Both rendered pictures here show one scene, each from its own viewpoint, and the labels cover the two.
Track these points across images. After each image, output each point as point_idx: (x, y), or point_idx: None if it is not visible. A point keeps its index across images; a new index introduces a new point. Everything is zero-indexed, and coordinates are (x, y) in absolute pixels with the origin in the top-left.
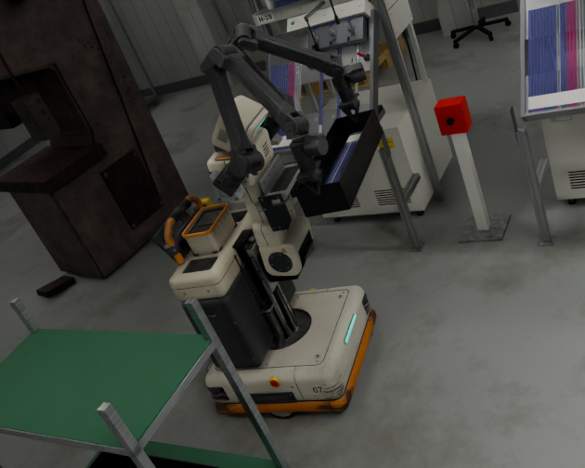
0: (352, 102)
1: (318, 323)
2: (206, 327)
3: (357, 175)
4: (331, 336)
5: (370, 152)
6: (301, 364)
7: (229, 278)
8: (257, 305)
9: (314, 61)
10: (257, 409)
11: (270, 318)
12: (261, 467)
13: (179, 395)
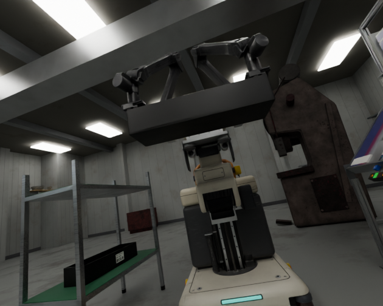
0: (246, 72)
1: (239, 277)
2: (72, 176)
3: (165, 116)
4: (222, 288)
5: (215, 107)
6: (193, 284)
7: (191, 199)
8: (211, 231)
9: (224, 48)
10: (78, 243)
11: (207, 241)
12: (88, 290)
13: (46, 195)
